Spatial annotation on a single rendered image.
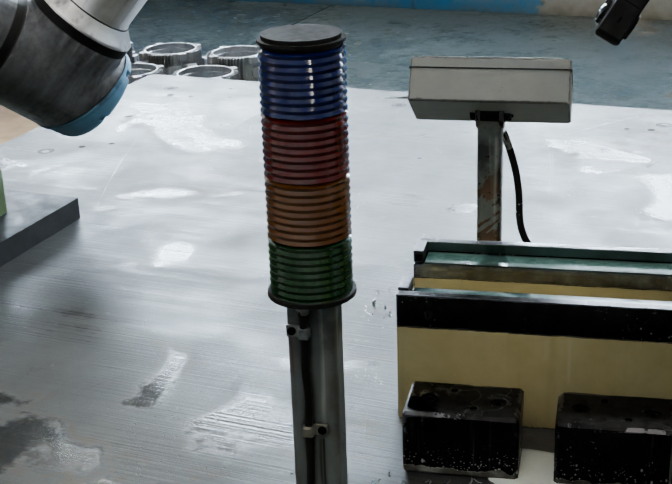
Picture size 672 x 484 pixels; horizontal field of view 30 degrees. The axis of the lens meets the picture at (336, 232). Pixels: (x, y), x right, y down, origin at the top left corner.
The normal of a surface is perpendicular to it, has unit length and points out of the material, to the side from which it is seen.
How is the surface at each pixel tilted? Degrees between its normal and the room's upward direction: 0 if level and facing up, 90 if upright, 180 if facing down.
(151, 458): 0
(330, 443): 90
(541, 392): 90
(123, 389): 0
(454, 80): 57
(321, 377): 90
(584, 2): 90
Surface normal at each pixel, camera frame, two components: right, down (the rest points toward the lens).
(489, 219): -0.22, 0.36
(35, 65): 0.46, 0.34
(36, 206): -0.04, -0.93
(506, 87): -0.19, -0.21
